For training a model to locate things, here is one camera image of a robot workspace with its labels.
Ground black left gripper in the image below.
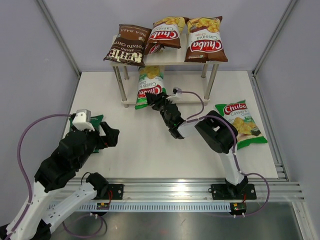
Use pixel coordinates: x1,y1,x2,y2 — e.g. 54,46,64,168
72,121,119,169

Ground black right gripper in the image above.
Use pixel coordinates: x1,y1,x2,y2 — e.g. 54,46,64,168
146,92,174,127

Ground green Chuba cassava chips bag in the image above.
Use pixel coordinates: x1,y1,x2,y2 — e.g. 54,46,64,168
134,65,167,110

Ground brown Kettle potato chips bag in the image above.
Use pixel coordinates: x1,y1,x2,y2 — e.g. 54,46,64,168
103,24,152,67

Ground brown Chuba bag text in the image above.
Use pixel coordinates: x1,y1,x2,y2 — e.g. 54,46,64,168
144,16,189,55

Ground brown Chuba cassava chips bag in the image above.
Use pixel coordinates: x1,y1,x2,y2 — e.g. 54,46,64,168
184,16,228,63

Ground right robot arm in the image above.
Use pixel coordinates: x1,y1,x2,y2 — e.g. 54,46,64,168
146,93,257,202

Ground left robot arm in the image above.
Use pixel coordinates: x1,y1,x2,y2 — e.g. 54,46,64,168
0,121,120,240

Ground white two-tier shelf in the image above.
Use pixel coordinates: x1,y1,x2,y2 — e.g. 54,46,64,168
110,33,221,108

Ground green Real hand cooked bag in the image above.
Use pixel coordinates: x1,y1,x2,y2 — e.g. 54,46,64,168
65,113,104,154

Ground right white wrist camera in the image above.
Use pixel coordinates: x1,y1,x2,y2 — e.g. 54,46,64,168
166,87,182,104

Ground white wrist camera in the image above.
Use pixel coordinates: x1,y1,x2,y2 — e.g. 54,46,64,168
166,87,182,104
72,109,95,131

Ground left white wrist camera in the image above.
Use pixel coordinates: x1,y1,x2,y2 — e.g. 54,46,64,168
72,109,95,131

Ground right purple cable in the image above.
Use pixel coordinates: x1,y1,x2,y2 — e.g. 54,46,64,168
181,90,271,217

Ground purple cable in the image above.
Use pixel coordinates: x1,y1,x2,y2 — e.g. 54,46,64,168
181,90,271,217
9,113,107,237

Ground white slotted cable duct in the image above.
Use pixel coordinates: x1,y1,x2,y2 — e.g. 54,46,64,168
48,201,232,213

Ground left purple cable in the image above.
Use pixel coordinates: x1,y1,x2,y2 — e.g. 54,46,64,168
9,113,107,237

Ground aluminium mounting rail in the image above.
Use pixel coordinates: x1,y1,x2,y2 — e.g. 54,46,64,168
122,181,305,202

